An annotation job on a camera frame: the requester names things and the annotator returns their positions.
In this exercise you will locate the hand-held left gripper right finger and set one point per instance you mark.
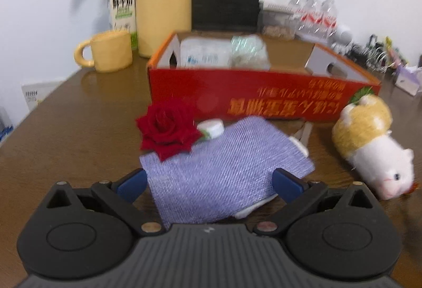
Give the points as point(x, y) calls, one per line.
point(287, 187)

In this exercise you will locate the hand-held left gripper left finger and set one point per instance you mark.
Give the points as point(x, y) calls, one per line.
point(132, 184)

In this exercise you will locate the purple woven cloth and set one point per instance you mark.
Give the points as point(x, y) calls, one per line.
point(224, 169)

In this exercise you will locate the yellow white plush hamster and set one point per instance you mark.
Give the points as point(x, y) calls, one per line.
point(366, 139)

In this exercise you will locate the red cardboard box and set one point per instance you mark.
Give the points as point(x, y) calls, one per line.
point(204, 96)

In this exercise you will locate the iridescent plastic cup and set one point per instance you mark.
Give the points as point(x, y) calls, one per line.
point(249, 52)

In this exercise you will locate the translucent white plastic container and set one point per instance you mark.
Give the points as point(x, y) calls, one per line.
point(204, 52)

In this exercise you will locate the red artificial rose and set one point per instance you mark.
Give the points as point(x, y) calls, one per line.
point(166, 128)

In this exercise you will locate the yellow mug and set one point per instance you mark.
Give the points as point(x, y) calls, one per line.
point(110, 52)

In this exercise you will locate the white robot speaker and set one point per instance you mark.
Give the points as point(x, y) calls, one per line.
point(343, 39)

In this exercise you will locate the clear container of nuts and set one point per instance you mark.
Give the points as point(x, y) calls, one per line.
point(278, 25)

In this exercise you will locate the purple tissue pack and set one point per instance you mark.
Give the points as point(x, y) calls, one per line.
point(410, 80)

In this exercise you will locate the colourful snack bag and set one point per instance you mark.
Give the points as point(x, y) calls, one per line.
point(394, 50)

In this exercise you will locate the white milk carton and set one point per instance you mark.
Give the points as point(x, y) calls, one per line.
point(122, 7)

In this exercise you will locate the flat white box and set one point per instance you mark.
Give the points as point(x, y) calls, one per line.
point(278, 6)

